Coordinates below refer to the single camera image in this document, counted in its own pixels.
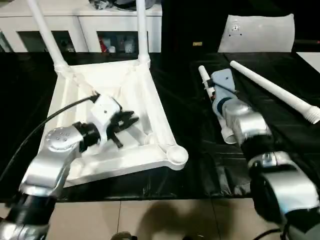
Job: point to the black tall cabinet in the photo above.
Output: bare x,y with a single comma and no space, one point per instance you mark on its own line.
190,25

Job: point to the white plastic table leg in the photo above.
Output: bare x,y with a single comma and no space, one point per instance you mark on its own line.
270,87
203,75
142,30
45,30

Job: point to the small white cup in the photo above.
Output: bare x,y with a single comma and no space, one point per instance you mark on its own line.
112,49

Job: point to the white flat board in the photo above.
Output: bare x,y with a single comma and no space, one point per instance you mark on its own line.
311,58

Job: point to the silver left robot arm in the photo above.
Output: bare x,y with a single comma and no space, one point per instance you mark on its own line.
50,150

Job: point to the red bottle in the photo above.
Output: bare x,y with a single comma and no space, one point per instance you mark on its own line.
102,44

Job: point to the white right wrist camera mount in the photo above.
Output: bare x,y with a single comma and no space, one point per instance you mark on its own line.
225,82

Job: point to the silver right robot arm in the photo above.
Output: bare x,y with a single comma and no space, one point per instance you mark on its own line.
250,125

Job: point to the white glass-door cabinet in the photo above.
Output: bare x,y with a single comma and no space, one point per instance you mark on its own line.
75,20

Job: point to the small tan label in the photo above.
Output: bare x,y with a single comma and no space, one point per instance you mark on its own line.
197,43

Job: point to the black bar red light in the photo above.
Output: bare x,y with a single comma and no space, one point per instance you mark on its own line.
307,42

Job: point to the black work mat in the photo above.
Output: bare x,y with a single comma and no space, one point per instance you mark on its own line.
275,150

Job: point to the dark crumpled small pile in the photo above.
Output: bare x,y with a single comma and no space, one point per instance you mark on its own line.
98,3

